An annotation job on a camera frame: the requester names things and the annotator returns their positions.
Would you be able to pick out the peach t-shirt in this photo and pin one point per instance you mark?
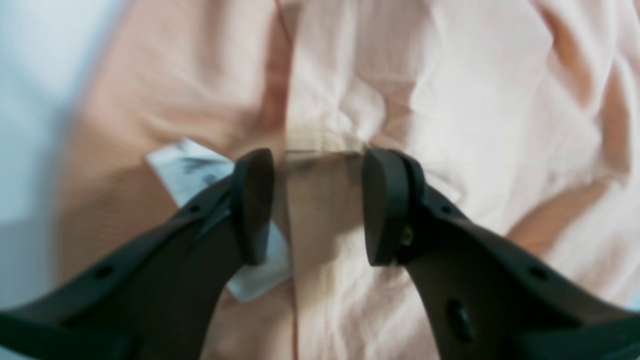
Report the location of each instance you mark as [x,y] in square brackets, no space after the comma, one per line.
[525,113]

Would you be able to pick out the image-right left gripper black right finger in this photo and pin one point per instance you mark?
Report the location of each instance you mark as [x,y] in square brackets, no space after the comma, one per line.
[485,297]

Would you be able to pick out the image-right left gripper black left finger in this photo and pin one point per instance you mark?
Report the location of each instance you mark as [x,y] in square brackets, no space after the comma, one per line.
[154,298]

